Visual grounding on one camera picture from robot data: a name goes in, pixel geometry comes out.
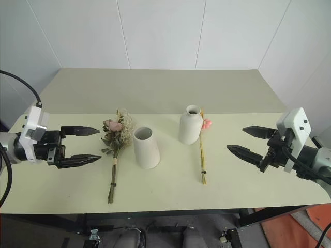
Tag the yellow stems with pink buds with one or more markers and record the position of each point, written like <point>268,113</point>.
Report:
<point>202,155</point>

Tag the white conical vase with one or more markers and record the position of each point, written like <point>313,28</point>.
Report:
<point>146,151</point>

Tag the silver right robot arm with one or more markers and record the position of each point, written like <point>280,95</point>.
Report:
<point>319,160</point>

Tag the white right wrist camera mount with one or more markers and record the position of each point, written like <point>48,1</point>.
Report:
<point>297,126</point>

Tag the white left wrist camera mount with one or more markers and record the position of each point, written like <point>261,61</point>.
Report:
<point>32,121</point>

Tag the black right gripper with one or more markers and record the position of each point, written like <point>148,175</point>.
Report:
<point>276,153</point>

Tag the white bottle-shaped vase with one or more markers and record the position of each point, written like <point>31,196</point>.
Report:
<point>190,127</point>

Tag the dried bouquet with pink rose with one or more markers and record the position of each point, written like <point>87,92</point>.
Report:
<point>116,139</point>

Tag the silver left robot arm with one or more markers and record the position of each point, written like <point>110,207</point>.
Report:
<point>9,148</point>

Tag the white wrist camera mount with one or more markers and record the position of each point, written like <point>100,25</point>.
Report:
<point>297,126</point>
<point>32,121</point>

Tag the orange floor mat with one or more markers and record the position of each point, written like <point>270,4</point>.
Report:
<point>292,230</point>

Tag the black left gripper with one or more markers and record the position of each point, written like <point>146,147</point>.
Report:
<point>53,148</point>

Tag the black metal table frame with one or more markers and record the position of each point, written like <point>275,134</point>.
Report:
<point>258,215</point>

